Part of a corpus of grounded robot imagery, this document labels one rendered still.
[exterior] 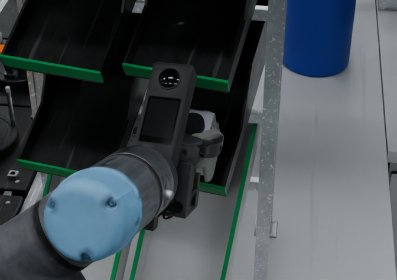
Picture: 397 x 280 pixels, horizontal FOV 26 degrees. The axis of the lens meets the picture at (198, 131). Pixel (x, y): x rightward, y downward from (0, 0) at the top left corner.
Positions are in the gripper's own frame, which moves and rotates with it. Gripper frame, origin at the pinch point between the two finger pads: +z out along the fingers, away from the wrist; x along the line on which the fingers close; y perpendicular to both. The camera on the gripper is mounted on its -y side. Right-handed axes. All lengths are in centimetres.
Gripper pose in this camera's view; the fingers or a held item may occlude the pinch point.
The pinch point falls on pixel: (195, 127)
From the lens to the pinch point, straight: 105.2
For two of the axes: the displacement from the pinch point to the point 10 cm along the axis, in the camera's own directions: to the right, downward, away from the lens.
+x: 9.6, 1.6, -2.3
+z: 2.6, -1.7, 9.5
